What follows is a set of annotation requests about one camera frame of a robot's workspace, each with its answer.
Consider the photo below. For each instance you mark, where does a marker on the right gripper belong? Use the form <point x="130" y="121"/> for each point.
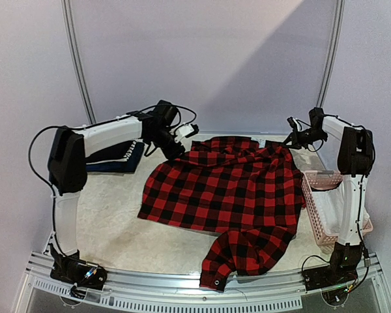
<point x="297" y="137"/>

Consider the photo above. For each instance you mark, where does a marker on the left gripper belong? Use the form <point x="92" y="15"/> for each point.
<point x="173" y="154"/>

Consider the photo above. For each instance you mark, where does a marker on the red black plaid shirt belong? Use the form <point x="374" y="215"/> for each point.
<point x="249" y="195"/>

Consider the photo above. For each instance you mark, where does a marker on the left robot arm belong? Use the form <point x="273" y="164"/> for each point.
<point x="72" y="146"/>

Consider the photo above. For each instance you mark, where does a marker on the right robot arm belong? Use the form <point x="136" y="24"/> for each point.
<point x="356" y="157"/>

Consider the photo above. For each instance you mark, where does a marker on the pink plastic laundry basket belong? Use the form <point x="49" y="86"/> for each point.
<point x="355" y="215"/>

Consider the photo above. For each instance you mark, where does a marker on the folded navy blue garment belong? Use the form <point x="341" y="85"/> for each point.
<point x="128" y="164"/>

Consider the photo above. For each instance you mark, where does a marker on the folded black garment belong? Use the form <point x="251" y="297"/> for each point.
<point x="114" y="152"/>

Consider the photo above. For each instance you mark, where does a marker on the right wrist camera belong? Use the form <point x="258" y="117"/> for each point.
<point x="292" y="123"/>

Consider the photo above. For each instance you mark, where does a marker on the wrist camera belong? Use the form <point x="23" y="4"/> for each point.
<point x="186" y="130"/>
<point x="292" y="123"/>

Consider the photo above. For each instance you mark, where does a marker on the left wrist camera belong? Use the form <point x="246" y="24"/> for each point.
<point x="186" y="130"/>

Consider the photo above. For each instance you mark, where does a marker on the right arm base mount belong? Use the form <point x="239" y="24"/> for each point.
<point x="345" y="278"/>

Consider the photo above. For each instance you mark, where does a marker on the right aluminium corner post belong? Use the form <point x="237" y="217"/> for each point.
<point x="332" y="51"/>

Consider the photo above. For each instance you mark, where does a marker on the aluminium corner post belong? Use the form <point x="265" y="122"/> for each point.
<point x="332" y="51"/>
<point x="76" y="60"/>

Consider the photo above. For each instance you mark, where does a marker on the aluminium front rail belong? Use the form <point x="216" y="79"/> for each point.
<point x="128" y="291"/>

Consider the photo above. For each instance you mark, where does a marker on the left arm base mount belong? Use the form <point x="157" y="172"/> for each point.
<point x="77" y="272"/>

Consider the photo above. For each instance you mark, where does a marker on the left aluminium corner post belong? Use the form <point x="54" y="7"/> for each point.
<point x="76" y="60"/>

